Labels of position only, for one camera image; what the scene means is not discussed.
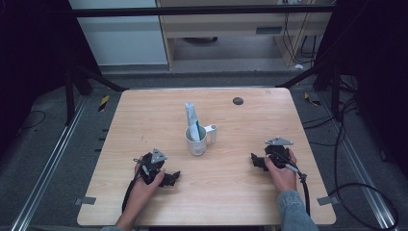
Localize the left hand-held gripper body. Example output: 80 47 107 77
134 147 168 186

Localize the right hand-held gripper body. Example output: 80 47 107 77
264 137 294 170

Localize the white and teal toothpaste tube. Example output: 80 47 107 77
184 101 203 142

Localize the person's left hand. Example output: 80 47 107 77
133 159 166 201

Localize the person's right hand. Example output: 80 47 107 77
264 149 298 194

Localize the yellow and black tape strip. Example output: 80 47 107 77
303 91 321 107
97 93 111 113

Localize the black stand strut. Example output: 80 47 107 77
63 62 129 127
275 61 343 122

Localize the white cabinet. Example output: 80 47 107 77
67 0 169 67

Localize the black curtain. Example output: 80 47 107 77
315 0 408 179
0 0 101 157

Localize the light wooden desk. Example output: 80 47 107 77
155 0 337 70

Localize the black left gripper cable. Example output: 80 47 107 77
121 177 140 214

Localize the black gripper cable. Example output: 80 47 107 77
121 177 140 214
284 163 312 217

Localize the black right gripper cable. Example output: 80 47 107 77
284 163 312 217

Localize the grey metal table bracket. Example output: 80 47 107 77
316 194 341 207
73 195 97 207

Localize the silver floor rail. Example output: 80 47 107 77
9 95 89 231
317 92 396 231

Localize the thin black floor cable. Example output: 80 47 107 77
18 109 47 131

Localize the black looped floor cable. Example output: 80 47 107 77
326 182 399 231

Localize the black horizontal frame bar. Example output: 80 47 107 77
71 4 337 18

